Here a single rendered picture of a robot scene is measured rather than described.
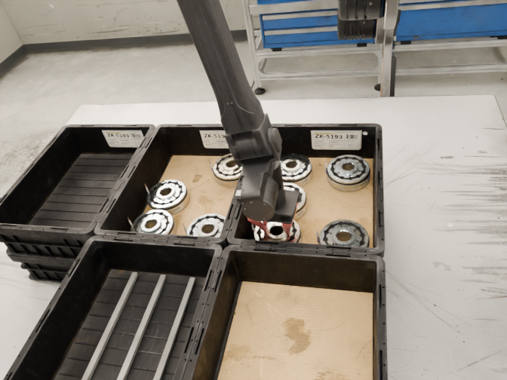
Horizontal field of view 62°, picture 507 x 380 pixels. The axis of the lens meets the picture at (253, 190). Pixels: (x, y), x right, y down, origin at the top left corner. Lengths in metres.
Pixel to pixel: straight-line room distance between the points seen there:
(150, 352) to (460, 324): 0.63
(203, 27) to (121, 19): 3.58
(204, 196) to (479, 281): 0.67
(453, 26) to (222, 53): 2.32
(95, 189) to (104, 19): 3.16
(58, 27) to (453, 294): 4.14
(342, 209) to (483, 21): 2.08
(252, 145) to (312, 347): 0.37
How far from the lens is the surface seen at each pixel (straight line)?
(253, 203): 0.70
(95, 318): 0.95
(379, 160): 0.97
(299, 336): 0.81
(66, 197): 1.26
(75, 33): 4.52
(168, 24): 4.04
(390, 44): 1.73
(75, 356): 0.93
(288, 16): 2.80
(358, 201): 1.01
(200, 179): 1.13
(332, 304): 0.84
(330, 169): 1.05
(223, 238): 0.84
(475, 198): 1.25
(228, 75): 0.66
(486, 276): 1.09
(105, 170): 1.29
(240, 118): 0.69
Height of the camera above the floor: 1.56
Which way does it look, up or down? 43 degrees down
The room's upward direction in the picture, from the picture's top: 12 degrees counter-clockwise
